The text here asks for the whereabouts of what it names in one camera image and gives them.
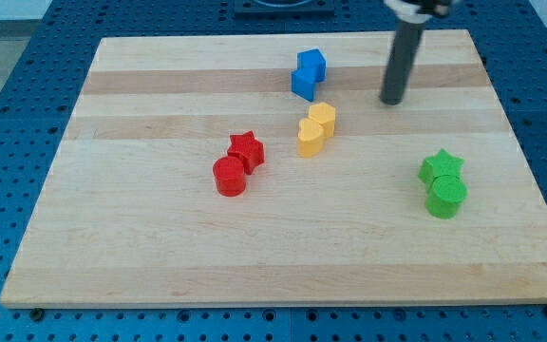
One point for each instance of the blue triangle block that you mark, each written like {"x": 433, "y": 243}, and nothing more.
{"x": 303, "y": 82}

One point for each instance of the blue cube block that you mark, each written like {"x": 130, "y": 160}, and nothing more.
{"x": 313, "y": 58}

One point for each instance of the red star block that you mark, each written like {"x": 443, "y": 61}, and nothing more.
{"x": 248, "y": 149}

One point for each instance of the red cylinder block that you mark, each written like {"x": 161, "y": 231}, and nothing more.
{"x": 229, "y": 176}

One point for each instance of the yellow heart block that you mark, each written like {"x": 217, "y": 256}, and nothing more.
{"x": 310, "y": 138}

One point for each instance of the yellow pentagon block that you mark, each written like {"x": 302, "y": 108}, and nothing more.
{"x": 325, "y": 115}

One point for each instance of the wooden board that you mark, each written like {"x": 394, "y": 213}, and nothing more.
{"x": 129, "y": 215}

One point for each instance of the green star block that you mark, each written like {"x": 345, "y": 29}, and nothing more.
{"x": 441, "y": 164}

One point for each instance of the green cylinder block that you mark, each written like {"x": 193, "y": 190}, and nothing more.
{"x": 445, "y": 197}

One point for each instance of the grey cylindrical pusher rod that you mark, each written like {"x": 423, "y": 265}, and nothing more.
{"x": 406, "y": 42}

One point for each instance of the dark blue base plate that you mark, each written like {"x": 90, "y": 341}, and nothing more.
{"x": 254, "y": 8}

